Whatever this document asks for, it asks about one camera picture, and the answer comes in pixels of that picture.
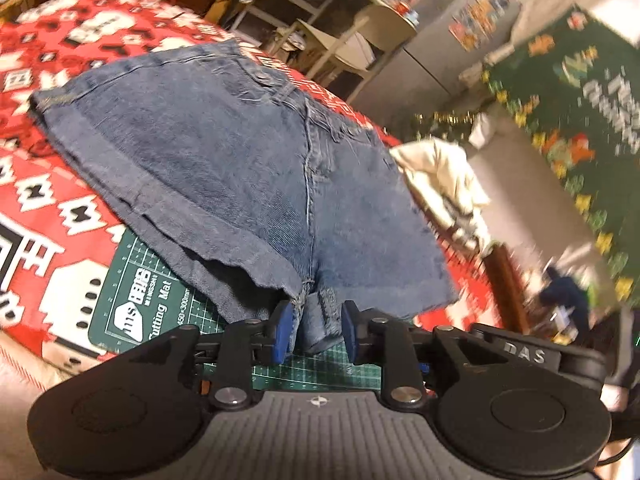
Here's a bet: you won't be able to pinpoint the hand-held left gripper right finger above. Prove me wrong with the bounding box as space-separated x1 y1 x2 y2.
342 300 527 410

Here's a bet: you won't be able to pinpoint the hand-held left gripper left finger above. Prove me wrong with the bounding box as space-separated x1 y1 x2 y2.
127 300 294 410

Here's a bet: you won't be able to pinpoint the blue denim jeans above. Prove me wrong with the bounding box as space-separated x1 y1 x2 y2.
30 40 461 353

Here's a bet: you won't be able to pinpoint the navy knit hat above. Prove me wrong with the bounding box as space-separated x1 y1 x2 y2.
540 265 593 331

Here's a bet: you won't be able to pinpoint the wooden nightstand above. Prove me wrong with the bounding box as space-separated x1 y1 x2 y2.
482 245 551 331

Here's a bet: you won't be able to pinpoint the green cutting mat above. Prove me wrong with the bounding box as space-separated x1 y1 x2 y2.
87 227 386 393

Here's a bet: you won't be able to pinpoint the cream knit sweater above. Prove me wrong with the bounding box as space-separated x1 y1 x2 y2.
390 137 493 256

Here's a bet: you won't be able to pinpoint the small Christmas tree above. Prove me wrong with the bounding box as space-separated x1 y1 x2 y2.
412 107 481 136

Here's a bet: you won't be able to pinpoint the white hanging cloth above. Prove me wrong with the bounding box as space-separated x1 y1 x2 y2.
467 112 503 150

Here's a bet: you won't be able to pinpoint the grey refrigerator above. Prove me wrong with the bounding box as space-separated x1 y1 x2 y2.
360 0 521 111

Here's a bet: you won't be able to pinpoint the red patterned blanket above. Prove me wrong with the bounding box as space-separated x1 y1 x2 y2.
0 0 506 376

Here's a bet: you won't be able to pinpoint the beige chair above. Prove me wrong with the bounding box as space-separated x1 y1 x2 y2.
280 5 418 106

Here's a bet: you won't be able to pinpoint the colourful fridge magnets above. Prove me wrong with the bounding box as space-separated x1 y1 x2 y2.
450 0 511 53

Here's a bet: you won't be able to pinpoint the green Christmas wall hanging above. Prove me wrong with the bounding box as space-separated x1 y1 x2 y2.
482 5 640 306

